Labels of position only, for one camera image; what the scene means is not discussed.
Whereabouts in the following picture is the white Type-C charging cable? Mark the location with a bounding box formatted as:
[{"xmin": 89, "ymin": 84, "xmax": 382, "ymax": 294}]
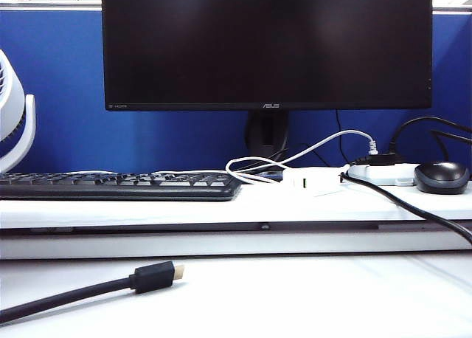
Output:
[{"xmin": 68, "ymin": 156, "xmax": 296, "ymax": 186}]

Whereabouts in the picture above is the white charger brick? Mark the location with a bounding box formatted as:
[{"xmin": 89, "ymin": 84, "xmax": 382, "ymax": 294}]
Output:
[{"xmin": 282, "ymin": 165, "xmax": 350, "ymax": 198}]

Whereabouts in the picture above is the black monitor stand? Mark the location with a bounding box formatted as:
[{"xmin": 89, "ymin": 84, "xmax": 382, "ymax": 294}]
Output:
[{"xmin": 245, "ymin": 111, "xmax": 346, "ymax": 184}]

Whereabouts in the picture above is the blue office partition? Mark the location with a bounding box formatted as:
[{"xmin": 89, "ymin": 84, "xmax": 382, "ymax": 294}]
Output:
[{"xmin": 0, "ymin": 2, "xmax": 472, "ymax": 175}]

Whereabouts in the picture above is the black ASUS monitor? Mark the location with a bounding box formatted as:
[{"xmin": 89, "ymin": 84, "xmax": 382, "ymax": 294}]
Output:
[{"xmin": 101, "ymin": 0, "xmax": 434, "ymax": 113}]

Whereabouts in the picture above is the black keyboard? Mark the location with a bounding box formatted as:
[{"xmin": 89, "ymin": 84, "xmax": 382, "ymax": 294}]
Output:
[{"xmin": 0, "ymin": 171, "xmax": 243, "ymax": 202}]

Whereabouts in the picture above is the white power strip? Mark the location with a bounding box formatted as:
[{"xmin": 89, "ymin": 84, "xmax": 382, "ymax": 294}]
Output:
[{"xmin": 348, "ymin": 162, "xmax": 418, "ymax": 187}]

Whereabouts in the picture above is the black computer mouse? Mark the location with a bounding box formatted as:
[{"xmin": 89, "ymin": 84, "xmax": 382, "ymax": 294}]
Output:
[{"xmin": 413, "ymin": 161, "xmax": 471, "ymax": 196}]

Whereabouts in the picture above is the white desk fan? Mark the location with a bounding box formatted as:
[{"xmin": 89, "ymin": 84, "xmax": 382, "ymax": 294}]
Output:
[{"xmin": 0, "ymin": 49, "xmax": 38, "ymax": 173}]

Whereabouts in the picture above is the thin black keyboard cable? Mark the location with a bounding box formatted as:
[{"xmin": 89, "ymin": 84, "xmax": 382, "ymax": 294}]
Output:
[{"xmin": 257, "ymin": 142, "xmax": 335, "ymax": 169}]

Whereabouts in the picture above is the thin black monitor cable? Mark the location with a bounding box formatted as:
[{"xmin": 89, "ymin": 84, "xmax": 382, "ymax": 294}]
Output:
[{"xmin": 335, "ymin": 110, "xmax": 350, "ymax": 165}]

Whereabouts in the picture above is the white cable with ribbed plug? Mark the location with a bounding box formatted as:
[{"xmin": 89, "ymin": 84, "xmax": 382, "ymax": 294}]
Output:
[{"xmin": 186, "ymin": 129, "xmax": 379, "ymax": 176}]

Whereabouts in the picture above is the black HDMI cable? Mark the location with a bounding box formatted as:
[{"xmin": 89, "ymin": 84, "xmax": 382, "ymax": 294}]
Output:
[{"xmin": 0, "ymin": 260, "xmax": 187, "ymax": 325}]

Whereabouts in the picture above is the black plug with looping cable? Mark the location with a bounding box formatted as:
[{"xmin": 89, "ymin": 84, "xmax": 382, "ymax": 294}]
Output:
[{"xmin": 355, "ymin": 116, "xmax": 472, "ymax": 166}]

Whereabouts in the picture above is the black mouse cable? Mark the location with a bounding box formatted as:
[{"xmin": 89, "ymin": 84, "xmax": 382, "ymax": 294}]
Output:
[{"xmin": 431, "ymin": 130, "xmax": 472, "ymax": 162}]

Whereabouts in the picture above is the thick black power cable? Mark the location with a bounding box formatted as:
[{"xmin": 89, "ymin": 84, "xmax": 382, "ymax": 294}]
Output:
[{"xmin": 341, "ymin": 172, "xmax": 472, "ymax": 245}]

